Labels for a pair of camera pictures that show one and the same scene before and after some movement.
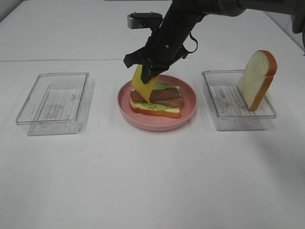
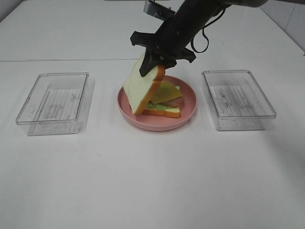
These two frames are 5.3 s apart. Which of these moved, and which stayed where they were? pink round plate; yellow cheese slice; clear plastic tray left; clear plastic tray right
Moved: yellow cheese slice
Stayed: pink round plate; clear plastic tray left; clear plastic tray right
